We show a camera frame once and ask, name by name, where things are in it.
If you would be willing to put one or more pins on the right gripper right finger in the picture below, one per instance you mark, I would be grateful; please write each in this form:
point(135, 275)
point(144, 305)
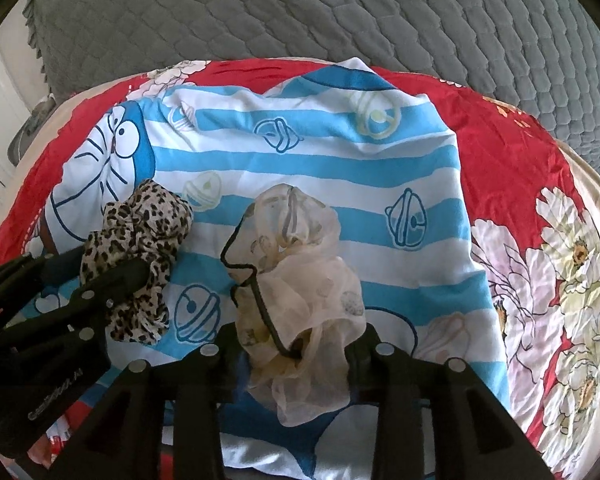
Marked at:
point(436, 421)

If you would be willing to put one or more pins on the red floral quilt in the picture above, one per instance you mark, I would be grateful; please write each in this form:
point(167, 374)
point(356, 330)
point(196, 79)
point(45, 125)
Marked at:
point(534, 216)

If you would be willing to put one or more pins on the grey bag on floor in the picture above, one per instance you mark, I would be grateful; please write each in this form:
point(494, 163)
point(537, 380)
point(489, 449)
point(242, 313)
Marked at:
point(30, 128)

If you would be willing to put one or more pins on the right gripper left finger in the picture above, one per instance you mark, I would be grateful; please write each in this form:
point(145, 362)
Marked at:
point(122, 436)

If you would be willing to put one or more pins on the leopard print scrunchie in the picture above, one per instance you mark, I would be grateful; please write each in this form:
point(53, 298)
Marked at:
point(149, 227)

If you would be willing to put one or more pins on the blue striped Doraemon cloth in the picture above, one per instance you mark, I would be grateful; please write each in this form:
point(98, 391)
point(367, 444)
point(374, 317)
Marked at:
point(379, 157)

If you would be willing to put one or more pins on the beige sheer scrunchie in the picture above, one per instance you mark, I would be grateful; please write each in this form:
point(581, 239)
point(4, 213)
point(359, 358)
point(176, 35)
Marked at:
point(299, 305)

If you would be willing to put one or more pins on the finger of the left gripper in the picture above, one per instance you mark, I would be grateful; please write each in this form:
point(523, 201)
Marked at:
point(24, 277)
point(90, 294)

